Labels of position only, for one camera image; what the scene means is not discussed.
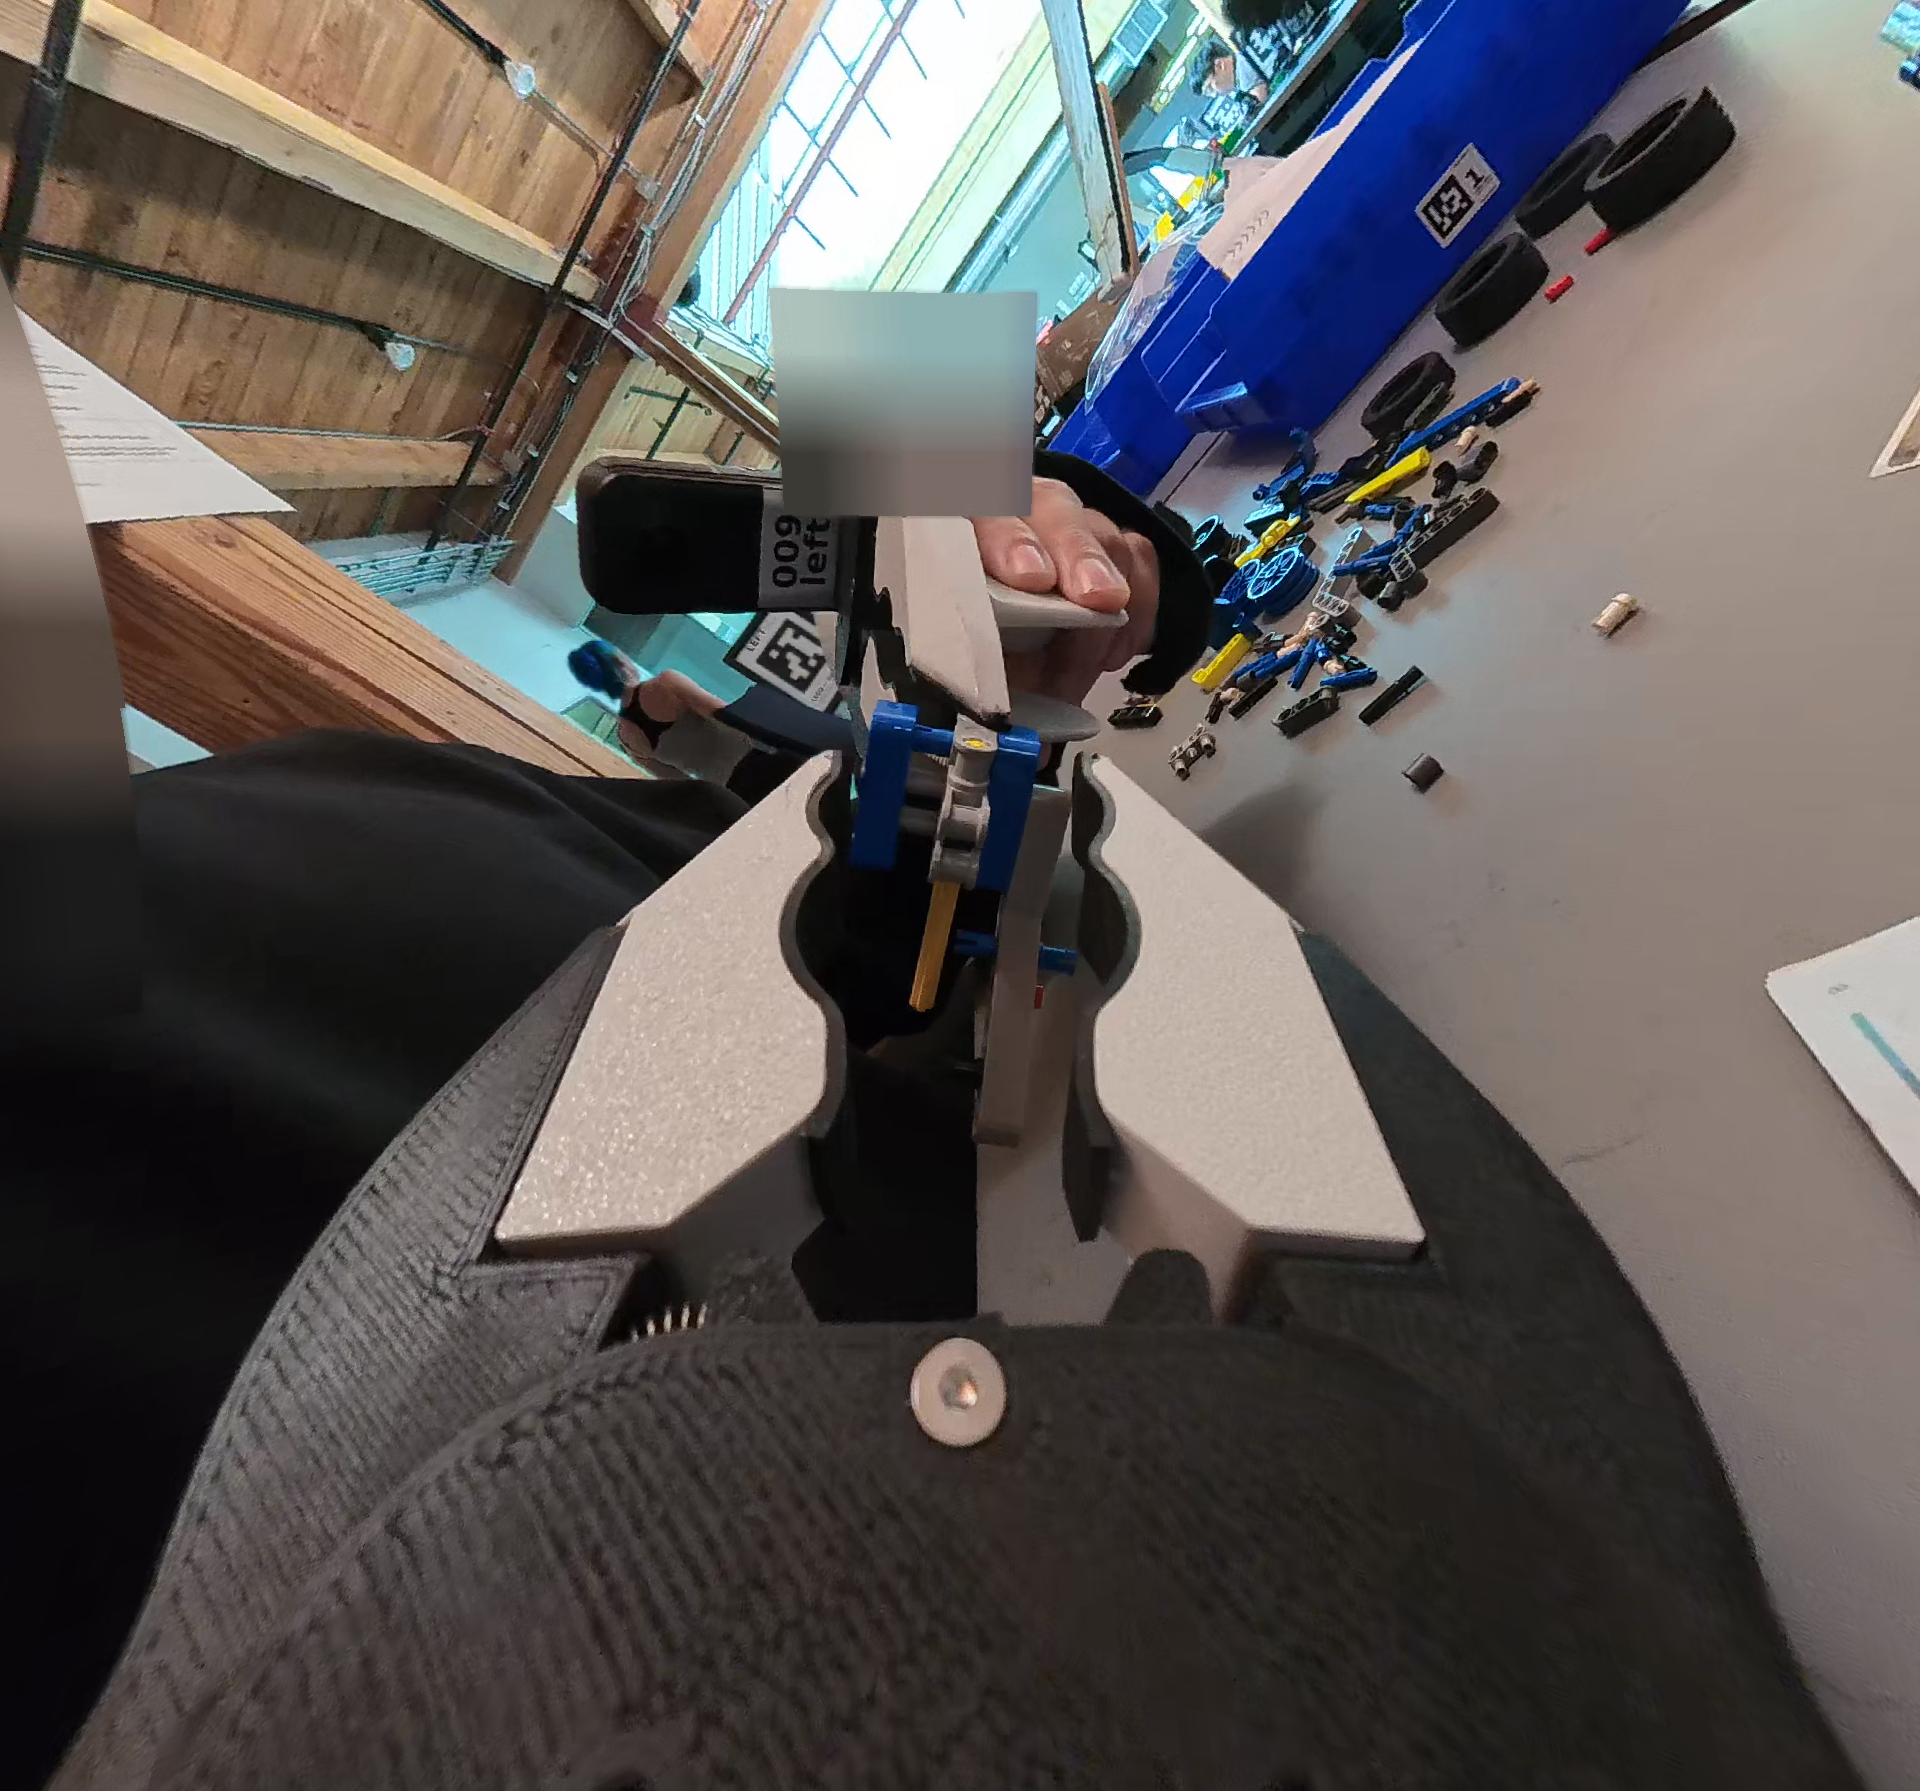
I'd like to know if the lego instruction booklet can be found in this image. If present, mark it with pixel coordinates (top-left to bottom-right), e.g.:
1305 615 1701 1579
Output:
1768 916 1920 1201

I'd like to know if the blue plastic bin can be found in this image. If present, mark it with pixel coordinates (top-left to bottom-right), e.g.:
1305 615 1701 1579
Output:
1050 0 1697 504

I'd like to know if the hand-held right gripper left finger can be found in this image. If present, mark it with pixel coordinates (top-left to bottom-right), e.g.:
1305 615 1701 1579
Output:
494 753 858 1289

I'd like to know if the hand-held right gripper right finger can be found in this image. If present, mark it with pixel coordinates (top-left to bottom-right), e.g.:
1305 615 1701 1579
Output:
1061 753 1427 1317

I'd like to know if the black rubber lego tire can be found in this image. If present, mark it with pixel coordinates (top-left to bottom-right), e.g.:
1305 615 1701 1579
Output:
1432 227 1550 352
1357 355 1456 445
1588 84 1738 234
1516 132 1618 240

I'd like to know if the grey and blue lego assembly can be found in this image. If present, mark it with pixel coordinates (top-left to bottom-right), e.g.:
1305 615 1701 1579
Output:
847 700 1083 1146

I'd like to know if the pile of lego pieces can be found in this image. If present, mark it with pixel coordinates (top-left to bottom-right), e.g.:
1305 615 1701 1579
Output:
1107 373 1544 785

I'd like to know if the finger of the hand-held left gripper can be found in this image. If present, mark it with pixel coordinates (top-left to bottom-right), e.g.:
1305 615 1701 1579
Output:
880 516 1010 714

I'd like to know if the white printed paper sheet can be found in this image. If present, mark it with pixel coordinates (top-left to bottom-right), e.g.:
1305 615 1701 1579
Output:
15 306 294 528

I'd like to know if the person's black sweater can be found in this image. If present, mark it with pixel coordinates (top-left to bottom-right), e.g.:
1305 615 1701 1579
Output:
0 727 753 1791

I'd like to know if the person's left hand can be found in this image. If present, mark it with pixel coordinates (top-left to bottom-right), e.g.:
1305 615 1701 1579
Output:
978 488 1162 620

